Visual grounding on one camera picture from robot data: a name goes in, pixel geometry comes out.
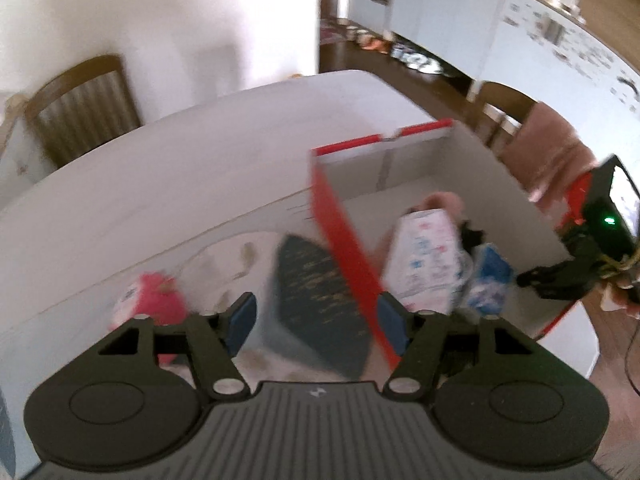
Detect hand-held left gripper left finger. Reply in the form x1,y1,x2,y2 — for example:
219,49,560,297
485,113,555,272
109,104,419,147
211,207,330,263
82,292,259,402

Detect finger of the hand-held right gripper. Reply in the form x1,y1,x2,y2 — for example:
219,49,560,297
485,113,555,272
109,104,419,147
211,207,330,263
517,255,602,303

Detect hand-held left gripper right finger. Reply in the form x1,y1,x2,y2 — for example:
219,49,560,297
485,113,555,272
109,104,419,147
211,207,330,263
377,291,549,402

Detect blue white tissue packet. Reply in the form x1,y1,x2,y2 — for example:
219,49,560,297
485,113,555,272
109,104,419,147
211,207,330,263
457,242,516,318

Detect printed white tissue packet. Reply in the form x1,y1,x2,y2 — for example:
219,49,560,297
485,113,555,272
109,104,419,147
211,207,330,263
382,207,473,313

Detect pink plush toy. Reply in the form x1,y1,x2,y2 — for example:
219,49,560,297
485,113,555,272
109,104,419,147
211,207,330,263
111,271,188,366

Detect pink fleece cloth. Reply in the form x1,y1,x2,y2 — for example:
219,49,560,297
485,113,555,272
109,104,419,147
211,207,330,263
502,101,598,213

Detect pink soft item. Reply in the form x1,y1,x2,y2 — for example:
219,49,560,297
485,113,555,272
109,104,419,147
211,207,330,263
417,191,463,218

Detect red cardboard box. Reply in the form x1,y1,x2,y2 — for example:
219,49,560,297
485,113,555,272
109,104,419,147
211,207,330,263
309,119,596,367

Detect person's right hand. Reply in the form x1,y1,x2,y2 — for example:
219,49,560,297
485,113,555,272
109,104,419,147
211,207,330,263
602,265,640,318

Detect red cloth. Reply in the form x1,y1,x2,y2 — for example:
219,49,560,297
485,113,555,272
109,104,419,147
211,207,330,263
559,172,596,228

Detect wooden chair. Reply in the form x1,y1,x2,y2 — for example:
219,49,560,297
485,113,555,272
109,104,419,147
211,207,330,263
24,54,143,167
467,80,538,153

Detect row of shoes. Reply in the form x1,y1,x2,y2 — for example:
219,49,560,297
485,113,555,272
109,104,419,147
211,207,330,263
347,25,443,75

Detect white cabinet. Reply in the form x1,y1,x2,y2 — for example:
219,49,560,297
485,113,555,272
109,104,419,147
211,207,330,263
347,0,508,81

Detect pink floor rug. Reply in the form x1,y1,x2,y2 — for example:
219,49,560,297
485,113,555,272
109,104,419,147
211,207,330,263
320,19,353,47

